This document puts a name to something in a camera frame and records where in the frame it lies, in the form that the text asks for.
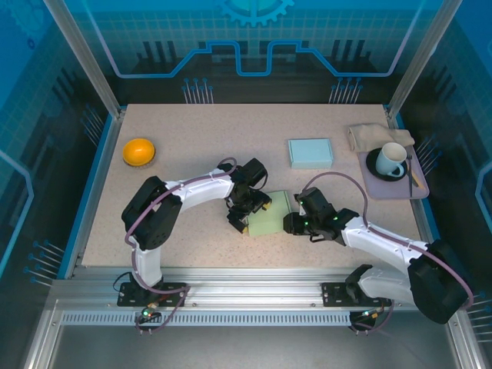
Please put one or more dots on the white ceramic mug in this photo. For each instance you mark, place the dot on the white ceramic mug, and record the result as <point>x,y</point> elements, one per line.
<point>386,163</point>

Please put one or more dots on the beige folded cloth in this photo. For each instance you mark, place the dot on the beige folded cloth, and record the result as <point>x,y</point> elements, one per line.
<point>369,134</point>

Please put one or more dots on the green cardboard sheets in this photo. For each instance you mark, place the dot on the green cardboard sheets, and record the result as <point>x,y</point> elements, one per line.
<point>269,223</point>

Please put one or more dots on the orange dome-shaped object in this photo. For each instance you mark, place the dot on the orange dome-shaped object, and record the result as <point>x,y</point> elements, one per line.
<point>138,151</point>

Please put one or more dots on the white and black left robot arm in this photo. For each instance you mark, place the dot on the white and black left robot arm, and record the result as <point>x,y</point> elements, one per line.
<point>200,188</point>

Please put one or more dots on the aluminium mounting rail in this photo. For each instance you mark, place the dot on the aluminium mounting rail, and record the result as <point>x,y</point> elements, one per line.
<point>250,284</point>

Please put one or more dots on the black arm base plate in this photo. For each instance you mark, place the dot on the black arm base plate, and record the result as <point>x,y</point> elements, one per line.
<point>125,300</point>
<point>330,294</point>

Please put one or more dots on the aluminium frame post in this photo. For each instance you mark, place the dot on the aluminium frame post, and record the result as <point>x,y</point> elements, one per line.
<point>423,57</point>
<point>85,57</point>

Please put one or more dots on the lilac plastic tray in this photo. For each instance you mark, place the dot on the lilac plastic tray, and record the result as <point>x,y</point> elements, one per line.
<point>388,190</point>

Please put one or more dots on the small LED circuit board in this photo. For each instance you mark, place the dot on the small LED circuit board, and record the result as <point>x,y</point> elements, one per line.
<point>369,315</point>
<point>148,315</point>

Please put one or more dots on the light blue paper box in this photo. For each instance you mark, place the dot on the light blue paper box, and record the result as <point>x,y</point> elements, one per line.
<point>311,153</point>

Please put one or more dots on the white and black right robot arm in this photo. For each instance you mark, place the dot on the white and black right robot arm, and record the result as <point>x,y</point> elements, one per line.
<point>376,238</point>

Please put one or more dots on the black round saucer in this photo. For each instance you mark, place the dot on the black round saucer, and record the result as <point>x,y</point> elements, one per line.
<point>371,165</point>

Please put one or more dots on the small wooden stick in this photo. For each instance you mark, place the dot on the small wooden stick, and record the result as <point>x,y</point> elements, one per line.
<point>419,182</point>

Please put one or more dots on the dark metal spoon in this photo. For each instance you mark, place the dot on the dark metal spoon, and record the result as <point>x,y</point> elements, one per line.
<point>410,184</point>

